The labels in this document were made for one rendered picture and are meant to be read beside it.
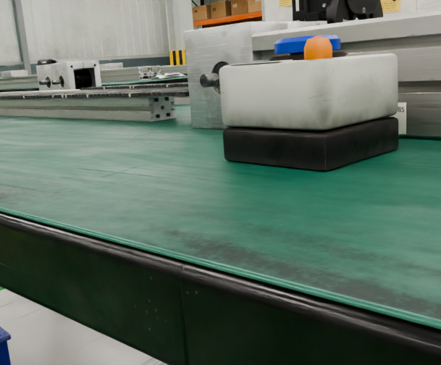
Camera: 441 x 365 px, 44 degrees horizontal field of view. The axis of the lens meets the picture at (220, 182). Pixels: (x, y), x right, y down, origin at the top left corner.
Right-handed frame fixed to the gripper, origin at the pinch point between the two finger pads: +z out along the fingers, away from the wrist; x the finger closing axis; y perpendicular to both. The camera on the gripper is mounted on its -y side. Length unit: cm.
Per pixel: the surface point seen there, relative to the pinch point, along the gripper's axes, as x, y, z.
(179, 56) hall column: -489, 625, -20
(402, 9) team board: -254, 129, -28
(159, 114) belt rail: 19.5, 15.4, 1.5
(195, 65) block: 24.0, 3.0, -4.0
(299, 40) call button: 33.8, -17.4, -5.0
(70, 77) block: -9, 89, -3
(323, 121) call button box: 35.9, -20.5, -0.6
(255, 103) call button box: 36.0, -15.8, -1.6
